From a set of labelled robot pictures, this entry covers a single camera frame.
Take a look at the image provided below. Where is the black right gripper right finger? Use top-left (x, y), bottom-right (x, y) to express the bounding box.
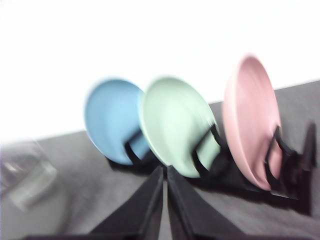
top-left (167, 166), bottom-right (241, 240)

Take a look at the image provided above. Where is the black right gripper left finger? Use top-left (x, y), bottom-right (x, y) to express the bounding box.
top-left (89, 166), bottom-right (164, 240)

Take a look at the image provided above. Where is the green plate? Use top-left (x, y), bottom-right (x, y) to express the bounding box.
top-left (140, 75), bottom-right (221, 178)

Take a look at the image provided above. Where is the glass steamer lid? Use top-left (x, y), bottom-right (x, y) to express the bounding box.
top-left (0, 141), bottom-right (57, 210)

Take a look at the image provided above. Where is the black plate rack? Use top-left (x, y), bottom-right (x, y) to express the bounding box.
top-left (109, 123), bottom-right (317, 213)

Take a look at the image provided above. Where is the blue plate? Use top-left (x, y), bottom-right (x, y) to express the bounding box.
top-left (84, 78), bottom-right (150, 165)

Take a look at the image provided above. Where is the pink plate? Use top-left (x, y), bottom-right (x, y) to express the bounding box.
top-left (223, 55), bottom-right (283, 191)

